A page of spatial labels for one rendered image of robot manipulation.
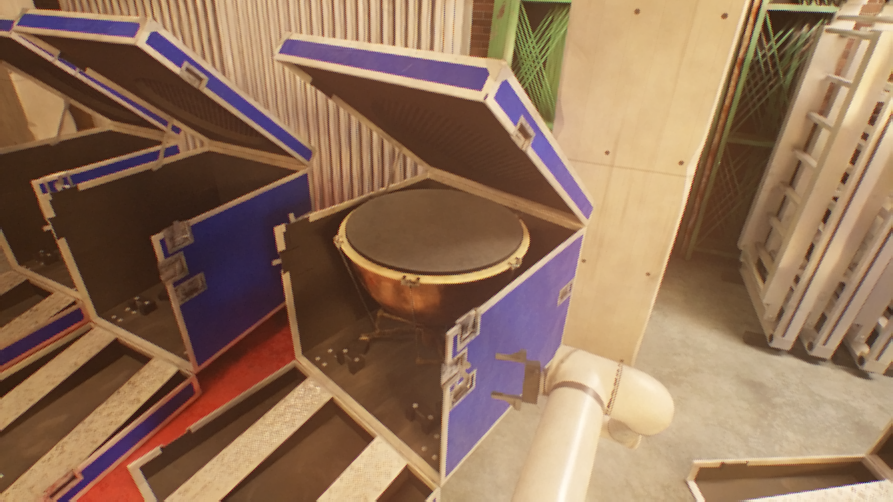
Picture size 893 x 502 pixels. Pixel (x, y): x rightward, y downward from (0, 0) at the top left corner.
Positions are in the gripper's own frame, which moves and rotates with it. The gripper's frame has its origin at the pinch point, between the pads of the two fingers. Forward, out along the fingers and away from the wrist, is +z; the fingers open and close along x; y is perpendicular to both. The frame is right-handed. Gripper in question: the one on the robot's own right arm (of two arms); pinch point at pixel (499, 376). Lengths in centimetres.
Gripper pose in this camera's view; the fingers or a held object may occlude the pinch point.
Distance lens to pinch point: 156.1
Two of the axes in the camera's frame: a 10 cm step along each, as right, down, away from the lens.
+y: -1.7, 0.4, -9.8
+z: -9.8, -1.1, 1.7
